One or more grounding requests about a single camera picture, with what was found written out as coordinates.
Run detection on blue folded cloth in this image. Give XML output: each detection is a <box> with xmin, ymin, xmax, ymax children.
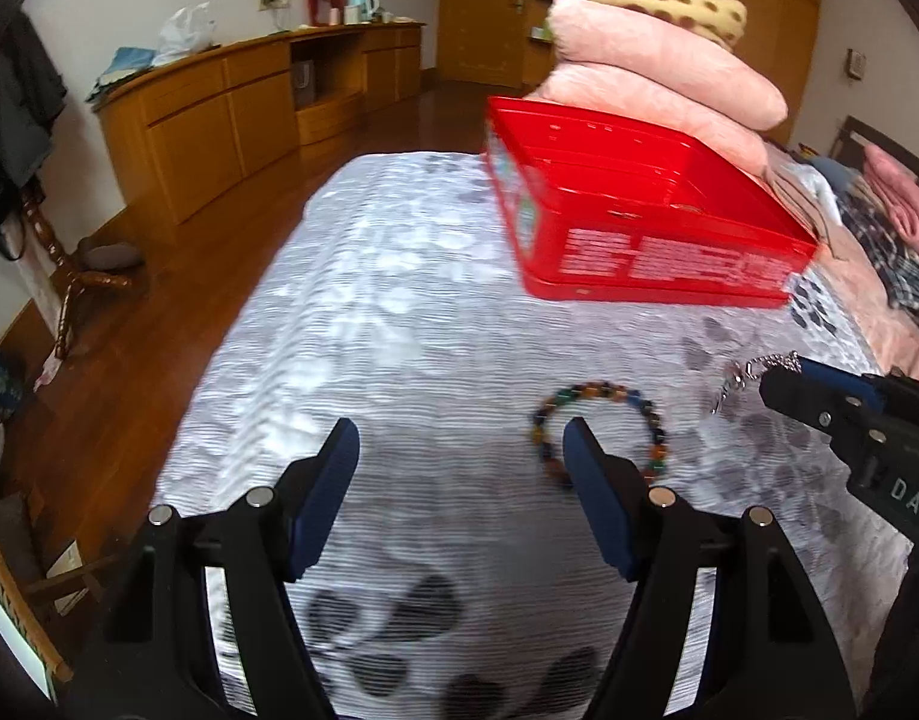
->
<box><xmin>85</xmin><ymin>47</ymin><xmax>157</xmax><ymax>103</ymax></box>

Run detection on pink bed sheet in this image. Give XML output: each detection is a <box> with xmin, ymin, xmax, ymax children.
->
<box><xmin>765</xmin><ymin>143</ymin><xmax>919</xmax><ymax>380</ymax></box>

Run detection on wall power socket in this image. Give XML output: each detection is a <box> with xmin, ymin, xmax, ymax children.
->
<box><xmin>259</xmin><ymin>0</ymin><xmax>292</xmax><ymax>11</ymax></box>

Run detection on grey paper bag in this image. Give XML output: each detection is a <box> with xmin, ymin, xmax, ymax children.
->
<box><xmin>290</xmin><ymin>60</ymin><xmax>316</xmax><ymax>109</ymax></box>

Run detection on wooden chair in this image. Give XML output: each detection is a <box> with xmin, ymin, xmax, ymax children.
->
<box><xmin>0</xmin><ymin>550</ymin><xmax>118</xmax><ymax>707</ymax></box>

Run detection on giraffe print blanket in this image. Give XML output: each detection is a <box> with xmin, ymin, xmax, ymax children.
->
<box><xmin>589</xmin><ymin>0</ymin><xmax>747</xmax><ymax>50</ymax></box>

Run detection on long wooden sideboard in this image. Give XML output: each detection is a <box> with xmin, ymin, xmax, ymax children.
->
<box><xmin>93</xmin><ymin>20</ymin><xmax>423</xmax><ymax>245</ymax></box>

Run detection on dark hanging jacket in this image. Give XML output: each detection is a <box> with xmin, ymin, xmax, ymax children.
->
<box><xmin>0</xmin><ymin>11</ymin><xmax>67</xmax><ymax>226</ymax></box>

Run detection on upper pink folded quilt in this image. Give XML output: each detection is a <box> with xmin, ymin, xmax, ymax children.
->
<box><xmin>549</xmin><ymin>0</ymin><xmax>788</xmax><ymax>132</ymax></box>

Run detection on white quilted bed cover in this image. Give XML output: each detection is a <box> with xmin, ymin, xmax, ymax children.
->
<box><xmin>155</xmin><ymin>151</ymin><xmax>909</xmax><ymax>718</ymax></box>

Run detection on wooden door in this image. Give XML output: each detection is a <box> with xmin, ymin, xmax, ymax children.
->
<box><xmin>436</xmin><ymin>0</ymin><xmax>526</xmax><ymax>89</ymax></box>

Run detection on white plastic bag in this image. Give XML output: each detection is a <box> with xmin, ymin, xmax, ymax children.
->
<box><xmin>151</xmin><ymin>2</ymin><xmax>215</xmax><ymax>67</ymax></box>

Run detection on plaid folded shirt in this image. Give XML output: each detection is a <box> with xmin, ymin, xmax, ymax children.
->
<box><xmin>837</xmin><ymin>192</ymin><xmax>919</xmax><ymax>328</ymax></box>

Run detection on lower pink folded quilt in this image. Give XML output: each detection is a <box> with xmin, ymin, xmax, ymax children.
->
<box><xmin>529</xmin><ymin>62</ymin><xmax>768</xmax><ymax>177</ymax></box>

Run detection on blue electric kettle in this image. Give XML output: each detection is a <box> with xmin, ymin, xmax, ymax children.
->
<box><xmin>347</xmin><ymin>0</ymin><xmax>381</xmax><ymax>23</ymax></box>

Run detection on pink folded towel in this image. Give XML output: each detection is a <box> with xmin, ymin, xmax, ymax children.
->
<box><xmin>863</xmin><ymin>143</ymin><xmax>919</xmax><ymax>255</ymax></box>

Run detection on red plastic box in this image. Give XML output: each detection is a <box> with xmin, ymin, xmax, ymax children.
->
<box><xmin>485</xmin><ymin>96</ymin><xmax>818</xmax><ymax>309</ymax></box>

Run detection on wooden coat stand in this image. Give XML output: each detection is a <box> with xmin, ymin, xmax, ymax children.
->
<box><xmin>23</xmin><ymin>181</ymin><xmax>134</xmax><ymax>361</ymax></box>

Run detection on dark wooden headboard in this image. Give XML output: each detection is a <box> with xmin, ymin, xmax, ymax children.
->
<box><xmin>829</xmin><ymin>115</ymin><xmax>919</xmax><ymax>187</ymax></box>

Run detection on pink folded quilt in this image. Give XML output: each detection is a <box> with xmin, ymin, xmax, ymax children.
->
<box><xmin>549</xmin><ymin>0</ymin><xmax>788</xmax><ymax>132</ymax></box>
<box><xmin>529</xmin><ymin>62</ymin><xmax>768</xmax><ymax>177</ymax></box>

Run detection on grey slippers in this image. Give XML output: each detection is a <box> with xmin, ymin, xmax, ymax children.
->
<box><xmin>77</xmin><ymin>241</ymin><xmax>145</xmax><ymax>273</ymax></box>

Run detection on wall switch panel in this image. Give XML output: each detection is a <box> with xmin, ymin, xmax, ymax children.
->
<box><xmin>845</xmin><ymin>49</ymin><xmax>866</xmax><ymax>82</ymax></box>

